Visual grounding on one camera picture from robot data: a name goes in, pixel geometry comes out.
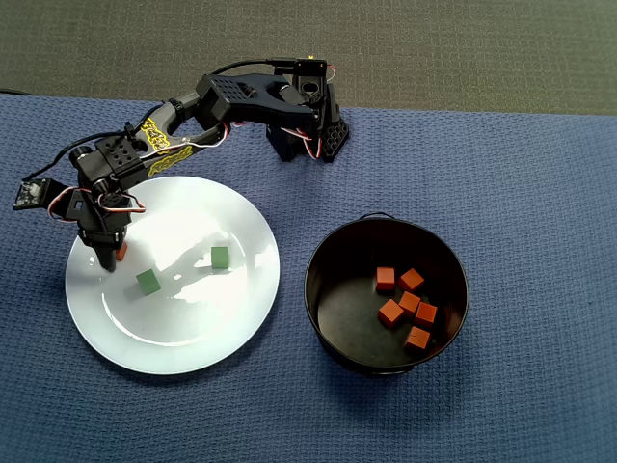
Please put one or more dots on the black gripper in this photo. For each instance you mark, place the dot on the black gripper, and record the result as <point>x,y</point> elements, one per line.
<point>102,239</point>

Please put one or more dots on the red cube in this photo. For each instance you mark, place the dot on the red cube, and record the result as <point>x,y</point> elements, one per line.
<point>417,338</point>
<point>390,312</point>
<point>411,279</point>
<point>385,278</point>
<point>409,303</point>
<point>425,314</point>
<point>122,252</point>

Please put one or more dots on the white round plate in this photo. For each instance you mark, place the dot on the white round plate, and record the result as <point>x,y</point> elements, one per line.
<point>193,337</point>

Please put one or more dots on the green cube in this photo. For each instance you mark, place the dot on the green cube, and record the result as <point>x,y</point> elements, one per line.
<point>220,257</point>
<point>148,282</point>

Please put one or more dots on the black metal bucket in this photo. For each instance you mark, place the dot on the black metal bucket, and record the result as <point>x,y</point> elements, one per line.
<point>347,328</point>

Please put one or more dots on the blue woven tablecloth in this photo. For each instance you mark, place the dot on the blue woven tablecloth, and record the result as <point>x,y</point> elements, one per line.
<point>530,241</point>

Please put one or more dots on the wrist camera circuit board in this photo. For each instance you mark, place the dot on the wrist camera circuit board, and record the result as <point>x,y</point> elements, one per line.
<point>31,194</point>

